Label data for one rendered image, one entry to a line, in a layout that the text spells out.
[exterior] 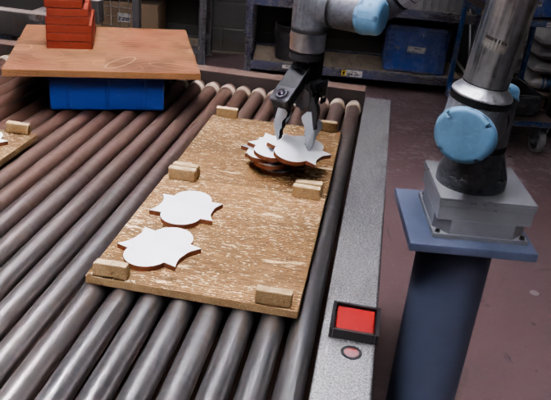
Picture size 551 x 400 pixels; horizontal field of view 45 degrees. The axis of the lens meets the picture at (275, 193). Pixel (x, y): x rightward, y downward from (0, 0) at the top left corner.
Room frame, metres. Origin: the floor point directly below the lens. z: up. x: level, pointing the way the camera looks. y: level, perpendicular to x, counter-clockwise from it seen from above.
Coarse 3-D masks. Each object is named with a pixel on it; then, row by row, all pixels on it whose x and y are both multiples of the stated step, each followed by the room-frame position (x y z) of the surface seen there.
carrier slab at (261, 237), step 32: (160, 192) 1.22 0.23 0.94; (224, 192) 1.25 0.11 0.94; (256, 192) 1.26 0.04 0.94; (128, 224) 1.08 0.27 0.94; (160, 224) 1.09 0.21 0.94; (224, 224) 1.11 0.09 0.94; (256, 224) 1.12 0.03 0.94; (288, 224) 1.13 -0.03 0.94; (192, 256) 0.99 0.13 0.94; (224, 256) 1.00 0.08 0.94; (256, 256) 1.01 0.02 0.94; (288, 256) 1.02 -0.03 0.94; (128, 288) 0.89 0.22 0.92; (160, 288) 0.88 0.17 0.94; (192, 288) 0.89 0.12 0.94; (224, 288) 0.90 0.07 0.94; (288, 288) 0.92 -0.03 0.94
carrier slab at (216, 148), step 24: (216, 120) 1.67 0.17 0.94; (240, 120) 1.68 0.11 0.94; (192, 144) 1.49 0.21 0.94; (216, 144) 1.50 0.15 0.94; (240, 144) 1.52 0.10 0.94; (336, 144) 1.57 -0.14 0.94; (216, 168) 1.36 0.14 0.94; (240, 168) 1.37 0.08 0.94; (312, 168) 1.41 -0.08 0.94; (288, 192) 1.28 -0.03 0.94
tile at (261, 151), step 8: (264, 136) 1.44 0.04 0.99; (272, 136) 1.44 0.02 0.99; (248, 144) 1.39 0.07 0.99; (256, 144) 1.38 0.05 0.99; (264, 144) 1.39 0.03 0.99; (256, 152) 1.35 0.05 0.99; (264, 152) 1.35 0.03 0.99; (272, 152) 1.35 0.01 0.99; (264, 160) 1.33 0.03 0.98; (272, 160) 1.33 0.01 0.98
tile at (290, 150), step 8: (288, 136) 1.42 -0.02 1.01; (296, 136) 1.43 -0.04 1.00; (304, 136) 1.44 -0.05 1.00; (272, 144) 1.36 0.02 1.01; (280, 144) 1.37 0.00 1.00; (288, 144) 1.38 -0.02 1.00; (296, 144) 1.39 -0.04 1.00; (304, 144) 1.39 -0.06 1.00; (320, 144) 1.41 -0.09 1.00; (280, 152) 1.33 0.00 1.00; (288, 152) 1.34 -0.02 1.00; (296, 152) 1.35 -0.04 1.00; (304, 152) 1.35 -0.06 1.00; (312, 152) 1.36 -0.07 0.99; (320, 152) 1.37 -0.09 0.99; (280, 160) 1.31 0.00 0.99; (288, 160) 1.30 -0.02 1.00; (296, 160) 1.31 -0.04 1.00; (304, 160) 1.32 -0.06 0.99; (312, 160) 1.33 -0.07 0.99; (320, 160) 1.35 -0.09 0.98
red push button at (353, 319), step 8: (344, 312) 0.87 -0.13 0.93; (352, 312) 0.87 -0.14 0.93; (360, 312) 0.88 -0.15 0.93; (368, 312) 0.88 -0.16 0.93; (336, 320) 0.85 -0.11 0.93; (344, 320) 0.85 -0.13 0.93; (352, 320) 0.85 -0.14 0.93; (360, 320) 0.85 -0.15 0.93; (368, 320) 0.86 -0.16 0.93; (344, 328) 0.83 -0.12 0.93; (352, 328) 0.83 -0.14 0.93; (360, 328) 0.84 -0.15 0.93; (368, 328) 0.84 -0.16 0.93
